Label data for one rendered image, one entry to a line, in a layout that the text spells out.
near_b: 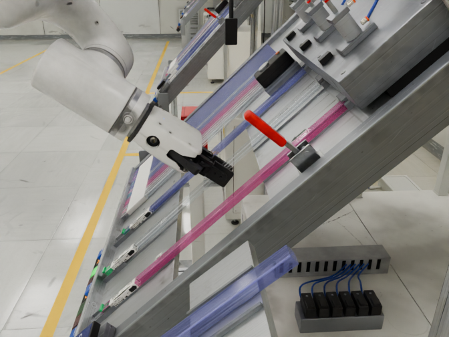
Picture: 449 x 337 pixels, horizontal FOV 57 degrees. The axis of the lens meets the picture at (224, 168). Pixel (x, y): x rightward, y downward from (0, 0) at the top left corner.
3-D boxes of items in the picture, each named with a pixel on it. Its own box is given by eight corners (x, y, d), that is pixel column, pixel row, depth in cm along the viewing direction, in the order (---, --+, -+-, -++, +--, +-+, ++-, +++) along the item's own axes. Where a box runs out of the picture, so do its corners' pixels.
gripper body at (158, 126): (143, 108, 59) (207, 150, 62) (150, 89, 68) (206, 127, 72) (116, 148, 61) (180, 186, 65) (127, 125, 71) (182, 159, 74)
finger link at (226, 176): (202, 158, 64) (236, 180, 66) (201, 150, 67) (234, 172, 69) (190, 174, 65) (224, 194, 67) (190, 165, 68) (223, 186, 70)
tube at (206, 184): (107, 277, 77) (103, 273, 77) (109, 271, 78) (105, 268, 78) (321, 88, 64) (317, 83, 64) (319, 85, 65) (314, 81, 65)
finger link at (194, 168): (186, 168, 61) (209, 171, 65) (160, 134, 64) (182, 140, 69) (182, 174, 61) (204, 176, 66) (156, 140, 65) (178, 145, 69)
